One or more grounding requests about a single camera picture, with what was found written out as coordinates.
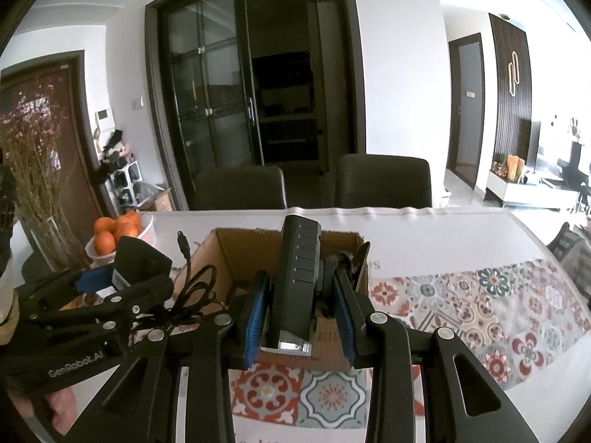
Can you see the orange fruit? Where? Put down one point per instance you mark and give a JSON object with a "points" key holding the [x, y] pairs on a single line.
{"points": [[127, 227], [105, 243], [104, 226]]}

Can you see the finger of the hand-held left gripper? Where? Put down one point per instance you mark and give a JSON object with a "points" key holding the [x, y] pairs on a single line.
{"points": [[138, 295], [94, 281]]}

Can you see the dark slatted wall panel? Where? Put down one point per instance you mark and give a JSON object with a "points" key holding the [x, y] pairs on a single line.
{"points": [[510, 83]]}

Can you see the white fruit basket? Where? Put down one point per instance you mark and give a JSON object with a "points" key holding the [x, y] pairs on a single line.
{"points": [[148, 233]]}

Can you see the dark upholstered chair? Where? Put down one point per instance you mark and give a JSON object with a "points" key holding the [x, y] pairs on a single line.
{"points": [[383, 180], [240, 189]]}

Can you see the glass vase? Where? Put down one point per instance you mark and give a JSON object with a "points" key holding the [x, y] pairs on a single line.
{"points": [[60, 244]]}

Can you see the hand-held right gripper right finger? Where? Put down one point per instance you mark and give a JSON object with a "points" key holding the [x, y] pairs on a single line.
{"points": [[344, 325]]}

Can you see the white television stand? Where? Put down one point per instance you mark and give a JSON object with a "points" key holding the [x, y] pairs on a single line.
{"points": [[531, 191]]}

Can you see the colourful patterned table mat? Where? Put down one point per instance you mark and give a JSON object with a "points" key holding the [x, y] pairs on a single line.
{"points": [[461, 309]]}

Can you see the dark interior door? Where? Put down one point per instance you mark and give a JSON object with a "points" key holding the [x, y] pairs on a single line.
{"points": [[466, 110]]}

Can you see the white shoe rack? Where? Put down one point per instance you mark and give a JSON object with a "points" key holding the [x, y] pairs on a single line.
{"points": [[122, 180]]}

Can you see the dark glass sliding door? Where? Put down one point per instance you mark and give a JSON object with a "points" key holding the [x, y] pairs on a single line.
{"points": [[207, 92]]}

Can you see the white wall intercom panel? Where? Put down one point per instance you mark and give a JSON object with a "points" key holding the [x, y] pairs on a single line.
{"points": [[105, 118]]}

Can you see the person's left hand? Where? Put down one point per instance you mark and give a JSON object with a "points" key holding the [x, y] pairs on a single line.
{"points": [[60, 408]]}

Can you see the dried pink flower branches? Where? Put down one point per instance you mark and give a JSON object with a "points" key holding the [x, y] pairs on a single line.
{"points": [[32, 147]]}

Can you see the brown entrance door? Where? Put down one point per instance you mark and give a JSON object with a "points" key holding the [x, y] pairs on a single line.
{"points": [[69, 101]]}

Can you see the brown cardboard box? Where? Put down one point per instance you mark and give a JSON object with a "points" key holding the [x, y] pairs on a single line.
{"points": [[221, 249]]}

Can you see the black button remote device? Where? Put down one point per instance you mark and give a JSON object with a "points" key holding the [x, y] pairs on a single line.
{"points": [[295, 277]]}

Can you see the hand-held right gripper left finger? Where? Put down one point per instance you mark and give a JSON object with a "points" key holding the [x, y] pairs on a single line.
{"points": [[256, 320]]}

